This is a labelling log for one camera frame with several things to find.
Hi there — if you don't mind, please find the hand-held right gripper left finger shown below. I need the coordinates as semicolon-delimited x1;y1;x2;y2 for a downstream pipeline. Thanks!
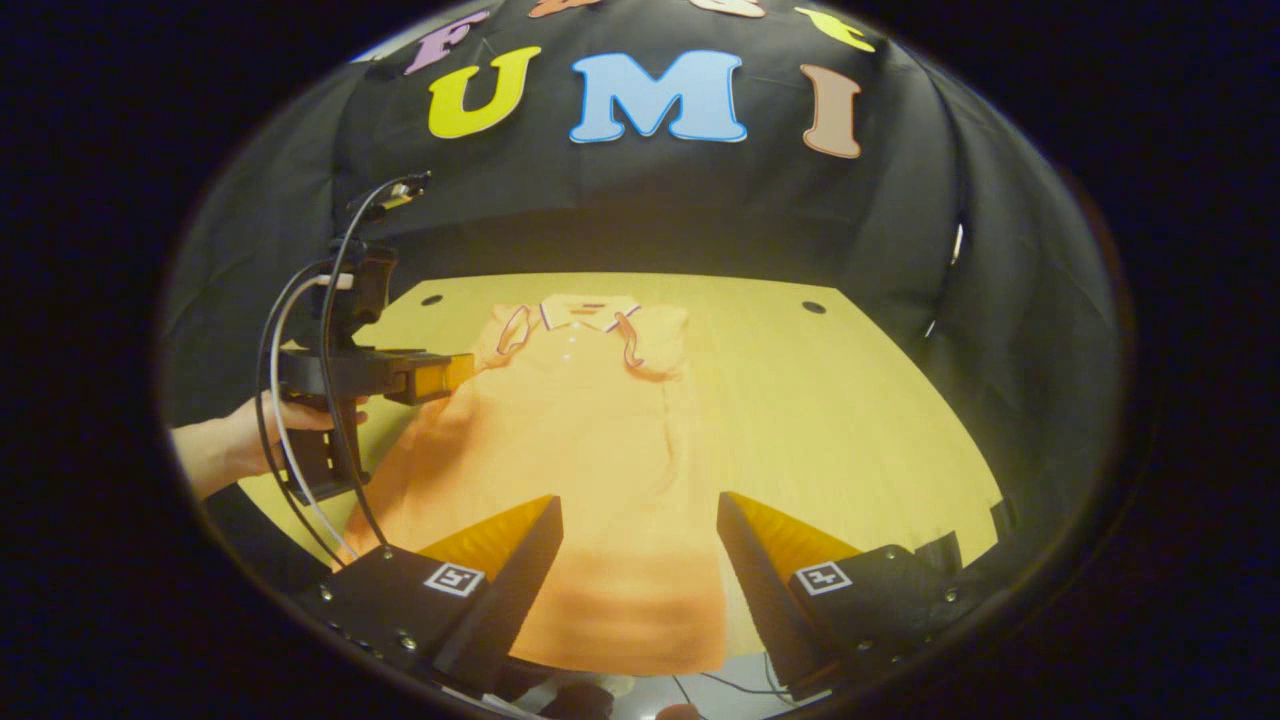
298;495;564;697

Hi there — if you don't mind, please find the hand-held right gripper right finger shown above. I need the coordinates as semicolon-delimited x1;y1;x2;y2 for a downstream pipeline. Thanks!
717;491;977;700

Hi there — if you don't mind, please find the orange polo T-shirt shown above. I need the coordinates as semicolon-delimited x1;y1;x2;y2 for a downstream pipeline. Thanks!
340;293;729;676

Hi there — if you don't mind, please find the black backdrop cloth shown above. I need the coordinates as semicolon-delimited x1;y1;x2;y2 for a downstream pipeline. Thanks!
160;0;1121;561

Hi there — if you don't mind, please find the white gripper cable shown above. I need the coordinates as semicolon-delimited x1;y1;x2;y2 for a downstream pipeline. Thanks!
268;275;359;563

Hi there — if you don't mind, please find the thin black floor cable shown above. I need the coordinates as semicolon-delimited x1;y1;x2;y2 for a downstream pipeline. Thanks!
670;672;793;703

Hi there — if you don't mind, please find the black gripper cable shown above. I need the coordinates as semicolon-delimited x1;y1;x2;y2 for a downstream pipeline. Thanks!
318;170;433;549
254;260;346;569

